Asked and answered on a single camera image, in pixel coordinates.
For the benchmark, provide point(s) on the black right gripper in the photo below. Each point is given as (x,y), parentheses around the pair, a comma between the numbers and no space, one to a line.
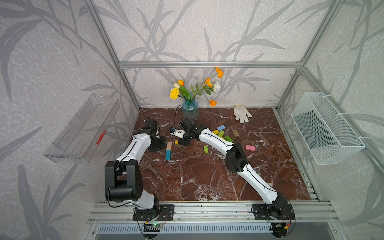
(183,143)

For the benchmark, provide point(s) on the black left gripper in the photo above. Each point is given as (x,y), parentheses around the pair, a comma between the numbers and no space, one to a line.
(163,144)

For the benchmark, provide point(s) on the teal block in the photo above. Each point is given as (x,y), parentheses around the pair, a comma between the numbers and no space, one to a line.
(168,155)

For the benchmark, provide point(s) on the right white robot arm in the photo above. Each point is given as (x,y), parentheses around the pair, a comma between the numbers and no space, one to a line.
(236,162)

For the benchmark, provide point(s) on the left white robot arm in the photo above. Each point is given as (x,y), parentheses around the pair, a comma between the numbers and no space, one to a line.
(123,179)

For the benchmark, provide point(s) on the blue glass vase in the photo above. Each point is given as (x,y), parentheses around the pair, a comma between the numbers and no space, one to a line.
(190,109)

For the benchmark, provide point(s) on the light blue block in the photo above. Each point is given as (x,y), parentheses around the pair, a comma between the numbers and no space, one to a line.
(221,128)

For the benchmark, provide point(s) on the artificial flower bouquet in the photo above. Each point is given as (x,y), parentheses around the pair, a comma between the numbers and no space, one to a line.
(211,85)

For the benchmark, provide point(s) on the brown wooden block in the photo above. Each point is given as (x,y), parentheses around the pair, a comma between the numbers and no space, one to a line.
(235,133)

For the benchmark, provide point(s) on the white work glove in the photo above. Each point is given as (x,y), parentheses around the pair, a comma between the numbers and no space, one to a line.
(242,114)

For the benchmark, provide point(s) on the pink block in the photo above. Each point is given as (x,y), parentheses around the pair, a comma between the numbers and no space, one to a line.
(250,148)

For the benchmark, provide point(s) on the left green-lit circuit board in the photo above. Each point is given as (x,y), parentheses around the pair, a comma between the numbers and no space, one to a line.
(153,227)

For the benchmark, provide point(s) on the right circuit board with connector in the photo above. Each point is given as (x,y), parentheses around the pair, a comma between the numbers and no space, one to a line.
(280,230)

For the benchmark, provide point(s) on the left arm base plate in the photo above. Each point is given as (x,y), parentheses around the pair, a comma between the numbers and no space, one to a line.
(162,212)

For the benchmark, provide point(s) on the clear plastic wall shelf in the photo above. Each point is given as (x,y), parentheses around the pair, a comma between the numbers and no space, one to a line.
(81,137)

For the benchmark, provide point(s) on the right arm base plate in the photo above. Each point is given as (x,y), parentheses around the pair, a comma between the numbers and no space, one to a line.
(267,212)

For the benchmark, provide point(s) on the white wire mesh basket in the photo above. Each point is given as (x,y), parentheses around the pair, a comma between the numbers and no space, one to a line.
(329,137)

